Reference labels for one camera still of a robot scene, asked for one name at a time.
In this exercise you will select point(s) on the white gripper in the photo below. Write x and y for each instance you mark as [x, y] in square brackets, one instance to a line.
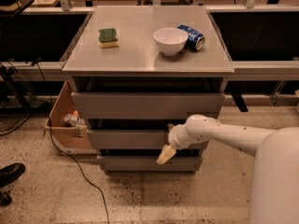
[175, 139]

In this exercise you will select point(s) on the grey drawer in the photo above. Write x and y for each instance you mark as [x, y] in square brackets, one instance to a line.
[148, 164]
[127, 139]
[92, 105]

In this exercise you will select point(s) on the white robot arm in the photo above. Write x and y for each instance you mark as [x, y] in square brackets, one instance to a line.
[275, 179]

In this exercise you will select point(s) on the grey bottom drawer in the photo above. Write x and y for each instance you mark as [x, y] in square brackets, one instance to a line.
[148, 164]

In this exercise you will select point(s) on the grey drawer cabinet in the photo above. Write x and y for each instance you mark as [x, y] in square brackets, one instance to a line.
[128, 92]

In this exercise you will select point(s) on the grey top drawer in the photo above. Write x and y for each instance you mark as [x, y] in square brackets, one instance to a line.
[92, 105]

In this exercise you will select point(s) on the cardboard box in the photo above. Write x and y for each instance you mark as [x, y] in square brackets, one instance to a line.
[72, 139]

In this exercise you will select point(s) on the orange item in box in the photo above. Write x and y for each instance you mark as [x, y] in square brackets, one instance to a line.
[75, 113]

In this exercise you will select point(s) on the silver can in box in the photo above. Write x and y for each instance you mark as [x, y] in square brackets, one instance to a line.
[73, 120]

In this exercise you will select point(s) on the white bowl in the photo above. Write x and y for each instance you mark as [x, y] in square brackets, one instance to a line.
[170, 41]

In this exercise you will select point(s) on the blue soda can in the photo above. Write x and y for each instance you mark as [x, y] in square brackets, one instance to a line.
[195, 40]

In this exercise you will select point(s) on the green yellow sponge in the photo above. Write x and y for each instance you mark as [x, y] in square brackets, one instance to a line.
[108, 38]

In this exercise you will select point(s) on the black shoe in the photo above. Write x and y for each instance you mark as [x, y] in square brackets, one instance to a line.
[10, 173]
[5, 199]

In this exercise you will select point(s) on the black stand at left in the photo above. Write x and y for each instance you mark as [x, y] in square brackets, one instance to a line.
[25, 106]

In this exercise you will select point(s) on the grey metal rail frame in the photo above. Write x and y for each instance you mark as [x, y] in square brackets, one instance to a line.
[37, 67]

